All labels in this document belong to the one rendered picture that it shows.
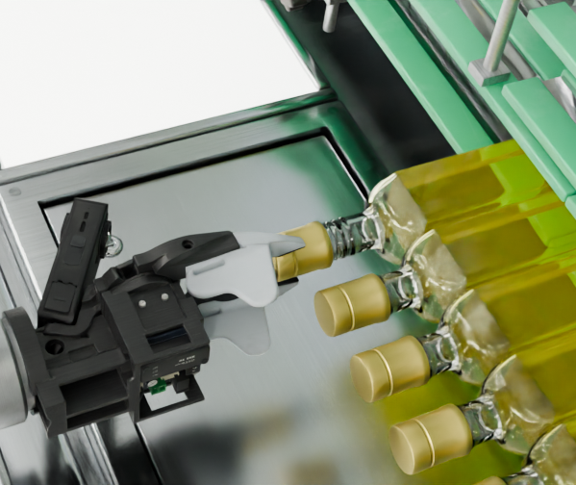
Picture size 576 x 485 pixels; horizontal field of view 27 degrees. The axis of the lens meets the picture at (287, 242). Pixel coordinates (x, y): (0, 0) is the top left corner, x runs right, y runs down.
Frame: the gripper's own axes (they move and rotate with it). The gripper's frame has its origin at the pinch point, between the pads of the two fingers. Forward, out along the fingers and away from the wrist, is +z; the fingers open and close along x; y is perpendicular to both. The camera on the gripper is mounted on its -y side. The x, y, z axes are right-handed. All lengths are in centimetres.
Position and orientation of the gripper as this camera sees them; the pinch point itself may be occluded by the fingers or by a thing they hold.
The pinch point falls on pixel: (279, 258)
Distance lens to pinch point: 87.1
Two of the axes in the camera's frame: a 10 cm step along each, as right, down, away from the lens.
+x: 1.0, -6.4, -7.6
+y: 4.2, 7.2, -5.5
